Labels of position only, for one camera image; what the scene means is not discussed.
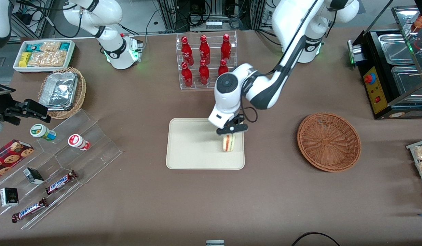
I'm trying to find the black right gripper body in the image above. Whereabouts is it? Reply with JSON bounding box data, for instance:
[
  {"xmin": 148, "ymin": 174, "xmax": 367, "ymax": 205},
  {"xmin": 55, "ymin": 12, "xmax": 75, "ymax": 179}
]
[{"xmin": 0, "ymin": 81, "xmax": 26, "ymax": 125}]

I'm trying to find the white rectangular snack bin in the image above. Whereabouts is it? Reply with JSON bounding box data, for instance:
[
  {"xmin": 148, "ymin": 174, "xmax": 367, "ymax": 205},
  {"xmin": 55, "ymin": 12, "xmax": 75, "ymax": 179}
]
[{"xmin": 13, "ymin": 40, "xmax": 76, "ymax": 73}]

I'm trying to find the clear acrylic bottle rack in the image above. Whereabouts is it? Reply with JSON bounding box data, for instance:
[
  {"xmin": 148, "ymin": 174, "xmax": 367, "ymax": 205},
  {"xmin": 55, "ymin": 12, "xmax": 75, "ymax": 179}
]
[{"xmin": 176, "ymin": 31, "xmax": 238, "ymax": 91}]

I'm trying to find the red lidded yogurt cup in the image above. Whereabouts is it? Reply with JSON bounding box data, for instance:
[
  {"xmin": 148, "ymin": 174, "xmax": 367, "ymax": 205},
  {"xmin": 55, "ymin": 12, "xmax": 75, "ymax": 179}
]
[{"xmin": 68, "ymin": 134, "xmax": 91, "ymax": 151}]

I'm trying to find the green lidded yogurt cup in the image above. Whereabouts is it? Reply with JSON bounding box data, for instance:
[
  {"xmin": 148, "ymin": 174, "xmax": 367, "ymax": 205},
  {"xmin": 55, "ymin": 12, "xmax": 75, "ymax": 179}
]
[{"xmin": 30, "ymin": 124, "xmax": 56, "ymax": 141}]

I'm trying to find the black and white box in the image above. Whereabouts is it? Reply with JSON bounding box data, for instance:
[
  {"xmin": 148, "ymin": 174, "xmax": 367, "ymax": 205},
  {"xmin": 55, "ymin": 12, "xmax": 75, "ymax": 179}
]
[{"xmin": 0, "ymin": 188, "xmax": 19, "ymax": 207}]

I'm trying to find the yellow snack packet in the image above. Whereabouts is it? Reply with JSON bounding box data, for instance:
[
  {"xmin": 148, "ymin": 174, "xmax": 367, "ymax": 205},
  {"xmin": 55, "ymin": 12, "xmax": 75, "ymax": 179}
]
[{"xmin": 19, "ymin": 52, "xmax": 32, "ymax": 68}]

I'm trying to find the small clear cracker bag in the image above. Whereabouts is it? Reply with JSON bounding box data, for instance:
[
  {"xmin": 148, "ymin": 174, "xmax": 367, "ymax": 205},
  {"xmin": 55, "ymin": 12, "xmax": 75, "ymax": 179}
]
[{"xmin": 40, "ymin": 42, "xmax": 61, "ymax": 53}]

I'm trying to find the light wicker basket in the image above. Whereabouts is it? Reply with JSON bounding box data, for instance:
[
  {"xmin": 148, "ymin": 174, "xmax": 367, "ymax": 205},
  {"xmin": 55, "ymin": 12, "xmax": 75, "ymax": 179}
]
[{"xmin": 38, "ymin": 67, "xmax": 87, "ymax": 120}]

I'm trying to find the beige plastic tray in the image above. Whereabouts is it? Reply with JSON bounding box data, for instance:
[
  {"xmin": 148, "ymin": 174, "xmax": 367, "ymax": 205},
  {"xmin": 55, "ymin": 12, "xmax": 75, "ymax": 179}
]
[{"xmin": 166, "ymin": 118, "xmax": 245, "ymax": 170}]

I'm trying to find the triangular sandwich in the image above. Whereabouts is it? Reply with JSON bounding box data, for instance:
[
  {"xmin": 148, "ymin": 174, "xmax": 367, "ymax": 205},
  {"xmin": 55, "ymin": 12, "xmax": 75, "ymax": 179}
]
[{"xmin": 221, "ymin": 134, "xmax": 236, "ymax": 153}]

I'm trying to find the small black box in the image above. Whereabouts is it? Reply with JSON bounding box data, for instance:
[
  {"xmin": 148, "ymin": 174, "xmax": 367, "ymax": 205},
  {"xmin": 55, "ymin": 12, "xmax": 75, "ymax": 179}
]
[{"xmin": 23, "ymin": 167, "xmax": 44, "ymax": 185}]

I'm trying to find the large clear cracker bag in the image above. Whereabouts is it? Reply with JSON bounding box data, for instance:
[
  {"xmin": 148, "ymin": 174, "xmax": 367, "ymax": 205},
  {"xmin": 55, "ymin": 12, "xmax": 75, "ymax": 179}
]
[{"xmin": 27, "ymin": 50, "xmax": 67, "ymax": 67}]

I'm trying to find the black hot display case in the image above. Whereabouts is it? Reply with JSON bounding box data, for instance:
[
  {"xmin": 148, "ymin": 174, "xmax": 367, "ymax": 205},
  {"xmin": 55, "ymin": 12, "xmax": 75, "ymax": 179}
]
[{"xmin": 348, "ymin": 0, "xmax": 422, "ymax": 120}]

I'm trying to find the steel pan in case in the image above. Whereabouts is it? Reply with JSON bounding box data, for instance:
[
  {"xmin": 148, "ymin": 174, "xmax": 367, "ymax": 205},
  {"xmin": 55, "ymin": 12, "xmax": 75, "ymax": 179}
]
[
  {"xmin": 391, "ymin": 65, "xmax": 422, "ymax": 96},
  {"xmin": 378, "ymin": 33, "xmax": 418, "ymax": 65}
]

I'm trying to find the silver foil container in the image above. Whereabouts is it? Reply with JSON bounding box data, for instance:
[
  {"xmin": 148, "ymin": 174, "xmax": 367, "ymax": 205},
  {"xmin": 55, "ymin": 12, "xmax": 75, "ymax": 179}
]
[{"xmin": 39, "ymin": 71, "xmax": 79, "ymax": 111}]

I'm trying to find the round brown wicker basket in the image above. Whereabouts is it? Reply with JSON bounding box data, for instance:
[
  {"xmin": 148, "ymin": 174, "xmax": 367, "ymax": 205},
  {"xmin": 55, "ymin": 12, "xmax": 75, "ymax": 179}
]
[{"xmin": 297, "ymin": 112, "xmax": 362, "ymax": 173}]

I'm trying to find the snickers chocolate bar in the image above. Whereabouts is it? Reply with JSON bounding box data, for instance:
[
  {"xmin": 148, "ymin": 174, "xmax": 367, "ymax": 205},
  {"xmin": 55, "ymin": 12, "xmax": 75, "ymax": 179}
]
[
  {"xmin": 45, "ymin": 170, "xmax": 77, "ymax": 195},
  {"xmin": 12, "ymin": 198, "xmax": 49, "ymax": 223}
]

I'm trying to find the clear acrylic stepped stand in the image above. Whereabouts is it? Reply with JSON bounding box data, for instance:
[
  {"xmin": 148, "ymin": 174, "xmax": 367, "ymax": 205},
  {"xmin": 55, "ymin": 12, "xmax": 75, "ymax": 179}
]
[{"xmin": 0, "ymin": 109, "xmax": 123, "ymax": 230}]

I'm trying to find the black cable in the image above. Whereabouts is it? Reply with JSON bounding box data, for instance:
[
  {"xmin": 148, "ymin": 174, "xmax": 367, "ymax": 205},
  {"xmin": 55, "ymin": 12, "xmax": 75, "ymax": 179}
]
[{"xmin": 292, "ymin": 232, "xmax": 341, "ymax": 246}]

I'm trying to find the red plaid cookie box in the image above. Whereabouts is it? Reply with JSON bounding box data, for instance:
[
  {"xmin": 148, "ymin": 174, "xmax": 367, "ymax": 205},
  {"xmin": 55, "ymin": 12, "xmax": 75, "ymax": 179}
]
[{"xmin": 0, "ymin": 139, "xmax": 35, "ymax": 182}]

